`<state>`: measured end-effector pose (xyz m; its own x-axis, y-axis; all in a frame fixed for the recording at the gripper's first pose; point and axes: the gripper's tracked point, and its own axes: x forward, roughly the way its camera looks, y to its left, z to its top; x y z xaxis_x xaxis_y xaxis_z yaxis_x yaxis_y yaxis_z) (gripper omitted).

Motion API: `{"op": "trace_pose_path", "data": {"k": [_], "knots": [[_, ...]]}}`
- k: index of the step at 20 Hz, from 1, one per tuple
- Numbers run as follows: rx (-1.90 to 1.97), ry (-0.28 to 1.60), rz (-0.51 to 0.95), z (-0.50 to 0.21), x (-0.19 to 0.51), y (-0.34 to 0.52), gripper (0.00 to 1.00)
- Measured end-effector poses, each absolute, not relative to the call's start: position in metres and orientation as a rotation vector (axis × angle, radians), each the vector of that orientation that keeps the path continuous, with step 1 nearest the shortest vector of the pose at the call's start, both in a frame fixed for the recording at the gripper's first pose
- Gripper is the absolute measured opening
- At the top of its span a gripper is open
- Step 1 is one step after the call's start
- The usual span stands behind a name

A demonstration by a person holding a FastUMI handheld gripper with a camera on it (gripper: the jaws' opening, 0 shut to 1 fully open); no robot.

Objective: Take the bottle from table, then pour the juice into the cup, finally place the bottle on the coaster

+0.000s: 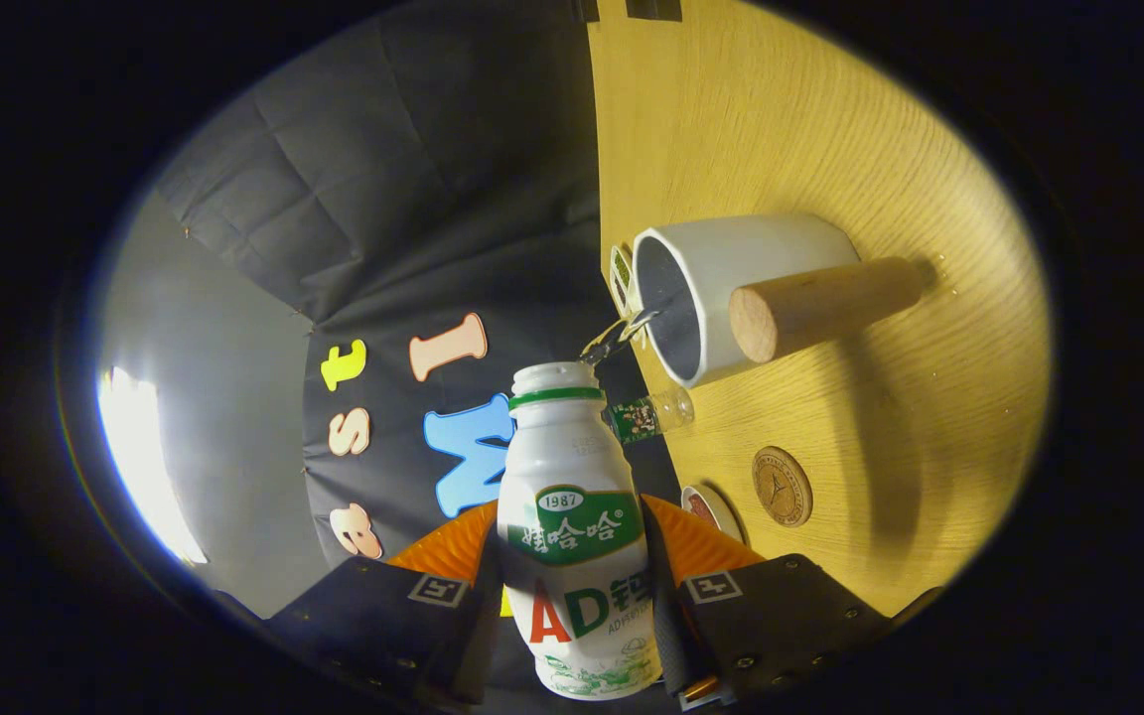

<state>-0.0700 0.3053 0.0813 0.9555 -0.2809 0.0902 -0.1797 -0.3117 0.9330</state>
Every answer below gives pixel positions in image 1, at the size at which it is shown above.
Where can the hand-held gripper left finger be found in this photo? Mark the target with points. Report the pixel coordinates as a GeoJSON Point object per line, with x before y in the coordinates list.
{"type": "Point", "coordinates": [383, 616]}

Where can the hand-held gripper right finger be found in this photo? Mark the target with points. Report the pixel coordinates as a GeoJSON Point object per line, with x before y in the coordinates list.
{"type": "Point", "coordinates": [671, 626]}

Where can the round wooden coaster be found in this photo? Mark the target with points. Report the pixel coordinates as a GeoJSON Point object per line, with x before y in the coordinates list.
{"type": "Point", "coordinates": [783, 487]}

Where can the white juice bottle green label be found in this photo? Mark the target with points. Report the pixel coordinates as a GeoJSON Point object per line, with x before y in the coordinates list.
{"type": "Point", "coordinates": [572, 467]}

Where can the clear plastic water bottle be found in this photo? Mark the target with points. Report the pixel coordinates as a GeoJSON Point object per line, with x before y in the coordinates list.
{"type": "Point", "coordinates": [656, 412]}

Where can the red sausage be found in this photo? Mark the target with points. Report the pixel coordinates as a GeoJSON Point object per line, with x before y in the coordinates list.
{"type": "Point", "coordinates": [701, 509]}

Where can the round grey plate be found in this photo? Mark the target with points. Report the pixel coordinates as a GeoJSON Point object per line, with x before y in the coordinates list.
{"type": "Point", "coordinates": [728, 516]}

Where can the white divided tray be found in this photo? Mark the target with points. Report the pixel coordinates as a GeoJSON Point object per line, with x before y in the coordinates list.
{"type": "Point", "coordinates": [621, 278]}

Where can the black backdrop cloth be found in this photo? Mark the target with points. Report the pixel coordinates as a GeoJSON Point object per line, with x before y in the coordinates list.
{"type": "Point", "coordinates": [383, 199]}

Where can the wooden table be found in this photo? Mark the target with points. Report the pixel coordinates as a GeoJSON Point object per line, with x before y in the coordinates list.
{"type": "Point", "coordinates": [781, 119]}

